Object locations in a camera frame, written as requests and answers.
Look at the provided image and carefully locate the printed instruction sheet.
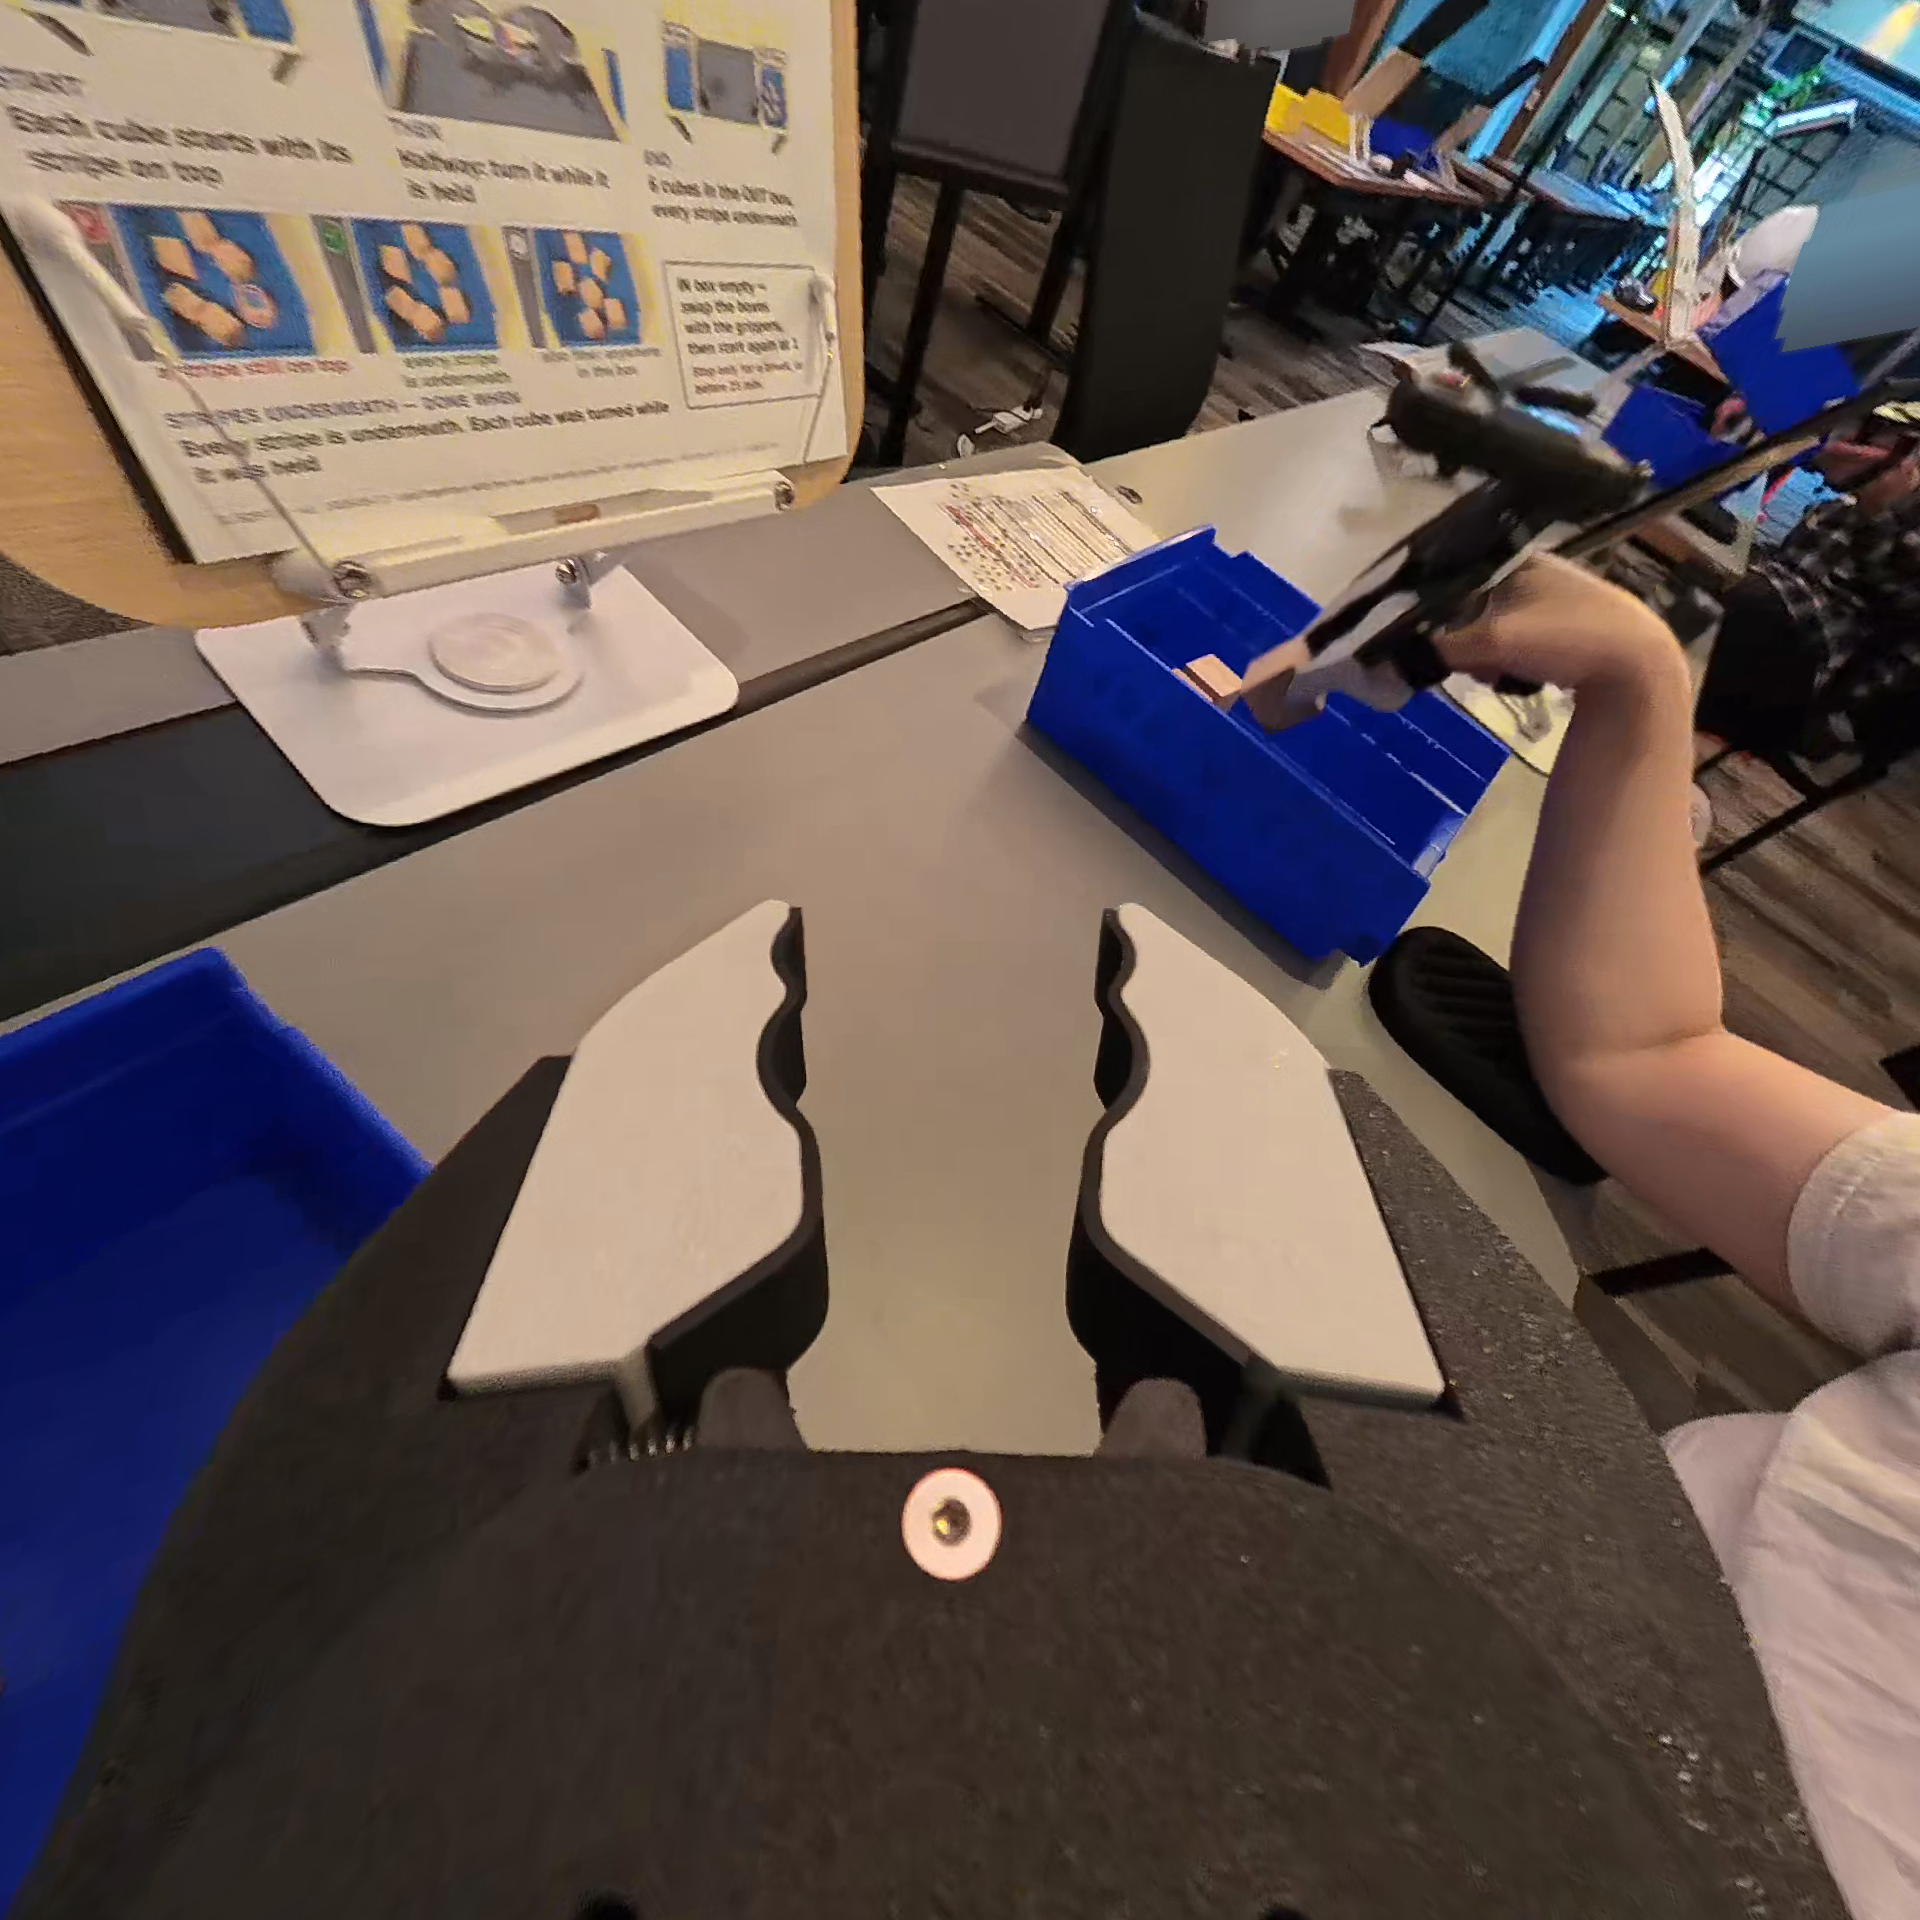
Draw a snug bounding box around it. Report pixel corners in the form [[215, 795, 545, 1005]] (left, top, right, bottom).
[[0, 0, 852, 567]]

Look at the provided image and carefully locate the wooden office desk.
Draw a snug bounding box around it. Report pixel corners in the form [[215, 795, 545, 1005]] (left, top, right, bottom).
[[1261, 120, 1654, 336]]

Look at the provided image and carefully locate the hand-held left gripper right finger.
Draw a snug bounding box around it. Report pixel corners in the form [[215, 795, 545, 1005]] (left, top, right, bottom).
[[1066, 905, 1453, 1412]]

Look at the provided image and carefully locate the person's white shirt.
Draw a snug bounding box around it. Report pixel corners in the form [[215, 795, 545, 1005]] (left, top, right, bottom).
[[1663, 1111, 1920, 1920]]

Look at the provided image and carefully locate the blue plastic bin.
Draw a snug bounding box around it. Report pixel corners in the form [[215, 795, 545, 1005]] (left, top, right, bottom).
[[1606, 376, 1743, 486], [1024, 525, 1510, 965], [0, 946, 439, 1896]]

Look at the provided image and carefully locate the black display board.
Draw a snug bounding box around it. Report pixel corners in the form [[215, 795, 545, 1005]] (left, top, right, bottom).
[[859, 0, 1134, 459]]

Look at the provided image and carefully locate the person's right hand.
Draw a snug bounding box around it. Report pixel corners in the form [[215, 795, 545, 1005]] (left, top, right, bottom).
[[1434, 552, 1686, 740]]

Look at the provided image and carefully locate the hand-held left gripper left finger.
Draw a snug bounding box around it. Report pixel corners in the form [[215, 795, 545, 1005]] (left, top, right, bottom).
[[444, 901, 831, 1428]]

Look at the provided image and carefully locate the white paper sheet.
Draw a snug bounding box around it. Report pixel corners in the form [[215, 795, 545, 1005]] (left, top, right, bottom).
[[871, 465, 1163, 632]]

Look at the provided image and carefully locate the person's right forearm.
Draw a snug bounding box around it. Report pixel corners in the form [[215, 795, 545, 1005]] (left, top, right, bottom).
[[1508, 601, 1892, 1329]]

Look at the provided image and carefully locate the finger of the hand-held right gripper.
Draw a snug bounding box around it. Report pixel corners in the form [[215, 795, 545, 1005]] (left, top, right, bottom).
[[1246, 592, 1428, 732]]

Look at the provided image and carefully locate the black armrest pad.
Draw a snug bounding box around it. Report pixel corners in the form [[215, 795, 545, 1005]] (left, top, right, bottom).
[[1369, 925, 1616, 1187]]

